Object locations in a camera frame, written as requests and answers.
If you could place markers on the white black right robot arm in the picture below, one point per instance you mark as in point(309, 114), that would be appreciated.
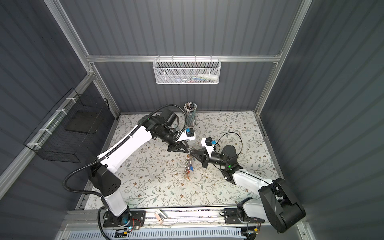
point(279, 205)

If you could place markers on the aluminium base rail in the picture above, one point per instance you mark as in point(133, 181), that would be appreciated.
point(170, 223)

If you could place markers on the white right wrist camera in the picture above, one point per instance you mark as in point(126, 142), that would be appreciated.
point(208, 144)

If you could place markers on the white wire wall basket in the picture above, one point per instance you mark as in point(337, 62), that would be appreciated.
point(185, 73)

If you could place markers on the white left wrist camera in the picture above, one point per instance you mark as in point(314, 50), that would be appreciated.
point(187, 135)

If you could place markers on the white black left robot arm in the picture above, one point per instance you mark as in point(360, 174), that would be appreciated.
point(150, 127)

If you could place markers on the black wire side basket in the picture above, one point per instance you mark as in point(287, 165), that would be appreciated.
point(76, 133)

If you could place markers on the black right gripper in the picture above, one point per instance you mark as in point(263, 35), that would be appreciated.
point(202, 154)

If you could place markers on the white bottle in basket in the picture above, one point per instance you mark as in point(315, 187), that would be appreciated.
point(209, 77)

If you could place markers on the clear pen cup with pens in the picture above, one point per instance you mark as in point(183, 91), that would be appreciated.
point(190, 109)

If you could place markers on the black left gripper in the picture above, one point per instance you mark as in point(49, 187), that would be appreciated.
point(178, 146)

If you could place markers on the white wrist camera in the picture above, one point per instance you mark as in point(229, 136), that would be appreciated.
point(187, 135)
point(208, 144)

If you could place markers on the round metal key organizer plate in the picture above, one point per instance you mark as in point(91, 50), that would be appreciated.
point(189, 166)

